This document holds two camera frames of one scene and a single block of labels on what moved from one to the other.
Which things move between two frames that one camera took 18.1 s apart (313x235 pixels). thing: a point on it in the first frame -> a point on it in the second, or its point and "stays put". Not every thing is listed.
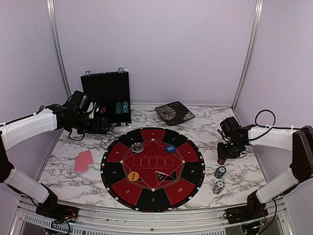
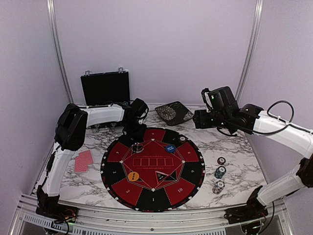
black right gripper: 221,154 -> 201,123
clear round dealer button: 137,147 stays put
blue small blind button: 170,148 stays put
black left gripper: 95,129 -> 138,134
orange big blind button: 133,176 stays put
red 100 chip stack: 221,161 stays put
